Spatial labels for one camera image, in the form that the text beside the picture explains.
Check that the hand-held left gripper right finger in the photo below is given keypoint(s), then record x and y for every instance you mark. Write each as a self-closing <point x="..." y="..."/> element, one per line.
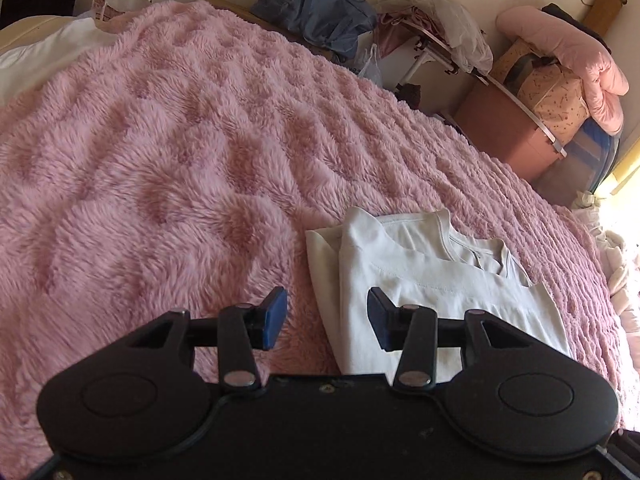
<point x="376" y="312"/>

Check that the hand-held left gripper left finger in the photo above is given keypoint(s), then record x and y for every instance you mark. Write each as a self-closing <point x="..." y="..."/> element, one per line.
<point x="276" y="310"/>

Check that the white t-shirt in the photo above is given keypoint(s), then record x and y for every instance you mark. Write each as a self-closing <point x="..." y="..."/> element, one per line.
<point x="425" y="285"/>

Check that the pink fluffy blanket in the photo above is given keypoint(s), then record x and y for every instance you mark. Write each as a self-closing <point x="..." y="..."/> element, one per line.
<point x="175" y="135"/>

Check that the dark red cloth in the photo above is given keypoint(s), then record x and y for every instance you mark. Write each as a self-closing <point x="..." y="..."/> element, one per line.
<point x="410" y="95"/>

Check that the brown storage box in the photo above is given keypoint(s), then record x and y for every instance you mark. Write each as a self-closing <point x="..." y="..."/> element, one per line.
<point x="495" y="120"/>

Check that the small white plastic bag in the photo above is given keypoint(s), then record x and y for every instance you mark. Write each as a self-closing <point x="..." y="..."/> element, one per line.
<point x="370" y="65"/>

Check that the pile of white cloth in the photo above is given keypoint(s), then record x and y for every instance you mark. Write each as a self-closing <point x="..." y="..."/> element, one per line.
<point x="620" y="270"/>

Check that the white folding table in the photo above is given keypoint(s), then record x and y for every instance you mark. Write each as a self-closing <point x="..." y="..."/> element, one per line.
<point x="520" y="105"/>

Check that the blue plastic bin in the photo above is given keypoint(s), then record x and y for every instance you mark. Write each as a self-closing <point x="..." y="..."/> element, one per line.
<point x="595" y="155"/>

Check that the beige patterned storage bag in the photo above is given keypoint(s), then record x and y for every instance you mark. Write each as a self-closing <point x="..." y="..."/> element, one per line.
<point x="550" y="95"/>

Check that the pink cloth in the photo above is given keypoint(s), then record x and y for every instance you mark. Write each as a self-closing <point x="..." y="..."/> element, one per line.
<point x="395" y="30"/>

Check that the blue fabric bag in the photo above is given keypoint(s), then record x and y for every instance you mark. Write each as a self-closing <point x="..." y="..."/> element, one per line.
<point x="315" y="5"/>

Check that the pink quilt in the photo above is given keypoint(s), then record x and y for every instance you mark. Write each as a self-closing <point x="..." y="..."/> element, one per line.
<point x="590" y="60"/>

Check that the white printed tote bag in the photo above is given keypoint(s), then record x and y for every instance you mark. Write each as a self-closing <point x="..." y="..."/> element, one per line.
<point x="120" y="5"/>

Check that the white pillow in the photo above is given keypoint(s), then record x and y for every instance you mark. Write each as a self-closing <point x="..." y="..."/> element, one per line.
<point x="45" y="55"/>

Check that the dark clothing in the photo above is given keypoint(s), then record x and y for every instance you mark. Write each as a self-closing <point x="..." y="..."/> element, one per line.
<point x="570" y="22"/>

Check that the beige bed headboard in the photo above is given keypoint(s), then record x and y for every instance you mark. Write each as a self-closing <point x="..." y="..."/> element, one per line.
<point x="30" y="32"/>

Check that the brown rolled mat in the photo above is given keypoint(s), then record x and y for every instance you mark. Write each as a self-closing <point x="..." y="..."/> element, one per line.
<point x="602" y="10"/>

